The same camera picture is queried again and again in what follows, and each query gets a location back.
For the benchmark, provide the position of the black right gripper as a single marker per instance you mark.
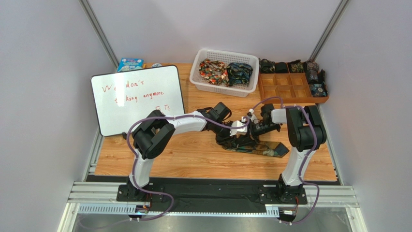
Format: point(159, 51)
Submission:
point(255, 129)

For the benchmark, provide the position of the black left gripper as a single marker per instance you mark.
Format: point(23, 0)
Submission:
point(227, 136)

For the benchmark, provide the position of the blue brown floral tie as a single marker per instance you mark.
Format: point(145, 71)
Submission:
point(269, 149)

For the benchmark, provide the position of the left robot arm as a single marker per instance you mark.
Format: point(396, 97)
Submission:
point(148, 137)

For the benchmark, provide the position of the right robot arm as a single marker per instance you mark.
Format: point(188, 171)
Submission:
point(306, 132)

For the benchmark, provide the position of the wooden compartment tray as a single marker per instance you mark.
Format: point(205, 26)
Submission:
point(286, 88)

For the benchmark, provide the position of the white plastic basket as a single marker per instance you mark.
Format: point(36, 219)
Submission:
point(239, 90)

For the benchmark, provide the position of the dark blue patterned tie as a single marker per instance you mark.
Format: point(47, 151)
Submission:
point(239, 73)

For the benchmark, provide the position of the rolled black tie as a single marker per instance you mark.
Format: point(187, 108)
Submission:
point(281, 67)

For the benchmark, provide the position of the red floral tie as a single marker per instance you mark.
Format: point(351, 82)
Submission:
point(214, 71)

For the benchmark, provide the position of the rolled blue patterned tie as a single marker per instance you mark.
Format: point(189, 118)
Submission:
point(318, 90)

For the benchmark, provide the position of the rolled green patterned tie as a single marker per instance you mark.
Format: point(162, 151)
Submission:
point(295, 66)

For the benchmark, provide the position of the rolled dark grey tie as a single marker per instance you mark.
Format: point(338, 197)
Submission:
point(314, 77)

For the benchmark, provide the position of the rolled grey patterned tie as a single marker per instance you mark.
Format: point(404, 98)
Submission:
point(310, 65)

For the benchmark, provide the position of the blue red box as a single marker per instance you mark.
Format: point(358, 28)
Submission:
point(130, 64)

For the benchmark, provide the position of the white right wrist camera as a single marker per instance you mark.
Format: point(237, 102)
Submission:
point(252, 117)

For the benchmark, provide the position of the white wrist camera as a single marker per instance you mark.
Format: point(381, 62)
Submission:
point(239, 127)
point(252, 117)

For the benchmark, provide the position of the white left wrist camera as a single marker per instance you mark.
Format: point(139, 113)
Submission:
point(239, 127)

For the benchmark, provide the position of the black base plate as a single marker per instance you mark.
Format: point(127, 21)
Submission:
point(201, 195)

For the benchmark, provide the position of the white whiteboard black frame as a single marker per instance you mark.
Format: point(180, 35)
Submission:
point(123, 98)

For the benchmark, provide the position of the aluminium frame rail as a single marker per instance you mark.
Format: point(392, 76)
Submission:
point(86, 198)

